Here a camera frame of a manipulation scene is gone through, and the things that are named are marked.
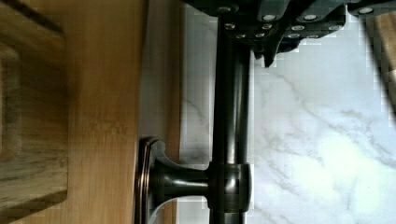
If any dark metal drawer handle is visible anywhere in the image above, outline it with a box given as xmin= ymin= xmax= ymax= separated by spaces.
xmin=133 ymin=17 xmax=251 ymax=224

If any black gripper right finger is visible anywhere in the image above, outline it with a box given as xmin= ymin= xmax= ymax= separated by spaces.
xmin=346 ymin=0 xmax=396 ymax=18

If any bamboo drawer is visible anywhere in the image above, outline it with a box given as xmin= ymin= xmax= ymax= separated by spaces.
xmin=1 ymin=0 xmax=183 ymax=224

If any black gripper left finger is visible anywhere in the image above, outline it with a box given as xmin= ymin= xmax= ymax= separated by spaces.
xmin=182 ymin=0 xmax=347 ymax=66

